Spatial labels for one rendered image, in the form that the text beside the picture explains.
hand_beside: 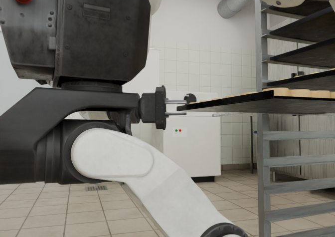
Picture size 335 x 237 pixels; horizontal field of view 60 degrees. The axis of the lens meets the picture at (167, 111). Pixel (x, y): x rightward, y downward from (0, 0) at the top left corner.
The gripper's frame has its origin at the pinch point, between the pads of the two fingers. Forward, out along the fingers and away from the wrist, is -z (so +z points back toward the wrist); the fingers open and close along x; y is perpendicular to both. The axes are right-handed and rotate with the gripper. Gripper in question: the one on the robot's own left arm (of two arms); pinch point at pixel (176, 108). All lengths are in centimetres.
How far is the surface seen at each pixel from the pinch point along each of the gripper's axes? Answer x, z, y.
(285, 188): -27, -36, 26
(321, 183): -27, -52, 35
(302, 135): -9, -44, 31
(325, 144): -23, -130, 233
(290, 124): -3, -109, 278
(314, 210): -36, -48, 33
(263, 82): 9.9, -28.7, 21.8
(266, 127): -5.7, -29.3, 22.7
